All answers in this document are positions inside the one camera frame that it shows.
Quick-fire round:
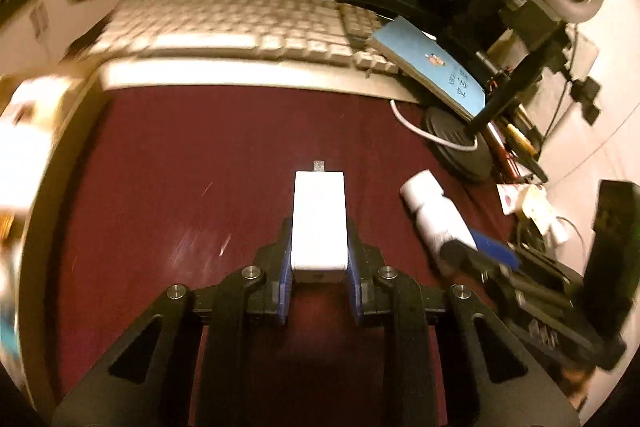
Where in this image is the white pill bottle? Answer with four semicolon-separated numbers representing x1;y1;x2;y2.
399;170;477;277

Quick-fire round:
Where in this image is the white power adapter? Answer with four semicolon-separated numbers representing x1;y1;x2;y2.
291;170;348;284

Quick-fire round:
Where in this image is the floral white pouch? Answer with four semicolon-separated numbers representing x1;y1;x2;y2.
497;183;570;246

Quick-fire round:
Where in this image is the black device green light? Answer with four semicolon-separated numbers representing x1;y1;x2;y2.
580;180;639;338

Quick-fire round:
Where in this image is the black lamp stand base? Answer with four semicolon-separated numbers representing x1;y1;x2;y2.
424;51;551;183

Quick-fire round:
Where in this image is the blue notebook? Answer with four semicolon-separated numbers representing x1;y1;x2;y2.
367;16;486;121

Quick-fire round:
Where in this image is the white keyboard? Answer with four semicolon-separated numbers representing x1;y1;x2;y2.
74;0;398;75

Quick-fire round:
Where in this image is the cardboard tray box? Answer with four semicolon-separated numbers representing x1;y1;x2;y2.
1;74;107;417

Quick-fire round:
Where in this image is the white cable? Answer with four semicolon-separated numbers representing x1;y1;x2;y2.
389;98;481;153

